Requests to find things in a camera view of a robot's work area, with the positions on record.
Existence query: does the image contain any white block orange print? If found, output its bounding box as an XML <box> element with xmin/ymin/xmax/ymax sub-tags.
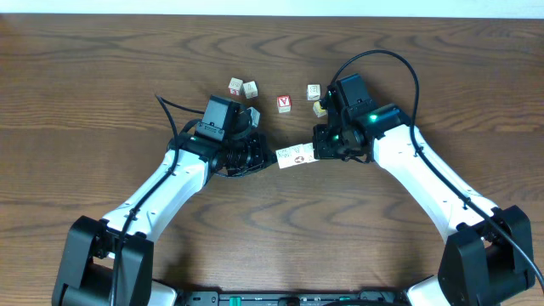
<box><xmin>303</xmin><ymin>143</ymin><xmax>316</xmax><ymax>163</ymax></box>

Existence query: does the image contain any white block red globe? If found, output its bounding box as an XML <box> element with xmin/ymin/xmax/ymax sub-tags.
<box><xmin>289</xmin><ymin>144</ymin><xmax>308</xmax><ymax>166</ymax></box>

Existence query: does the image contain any plain white wooden block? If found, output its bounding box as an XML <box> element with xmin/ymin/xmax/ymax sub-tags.
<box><xmin>275</xmin><ymin>148</ymin><xmax>293</xmax><ymax>169</ymax></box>

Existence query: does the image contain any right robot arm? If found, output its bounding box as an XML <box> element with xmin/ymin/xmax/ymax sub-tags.
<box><xmin>313</xmin><ymin>102</ymin><xmax>543</xmax><ymax>305</ymax></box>

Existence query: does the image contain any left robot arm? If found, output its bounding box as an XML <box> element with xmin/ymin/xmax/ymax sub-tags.
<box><xmin>51</xmin><ymin>133</ymin><xmax>277</xmax><ymax>305</ymax></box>

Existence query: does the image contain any yellow block left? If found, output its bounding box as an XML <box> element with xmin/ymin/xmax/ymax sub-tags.
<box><xmin>313</xmin><ymin>101</ymin><xmax>327</xmax><ymax>117</ymax></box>

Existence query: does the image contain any white block black print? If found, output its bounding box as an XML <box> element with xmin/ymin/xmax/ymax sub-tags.
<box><xmin>307</xmin><ymin>84</ymin><xmax>321</xmax><ymax>101</ymax></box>

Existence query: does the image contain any red V letter block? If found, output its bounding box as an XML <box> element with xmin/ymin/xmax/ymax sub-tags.
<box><xmin>276</xmin><ymin>95</ymin><xmax>292</xmax><ymax>113</ymax></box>

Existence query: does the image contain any plain white letter block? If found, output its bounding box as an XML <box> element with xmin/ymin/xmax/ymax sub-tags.
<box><xmin>242</xmin><ymin>81</ymin><xmax>258</xmax><ymax>99</ymax></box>

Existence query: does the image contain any white block red side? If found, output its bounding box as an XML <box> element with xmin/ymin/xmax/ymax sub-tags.
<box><xmin>228</xmin><ymin>77</ymin><xmax>243</xmax><ymax>96</ymax></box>

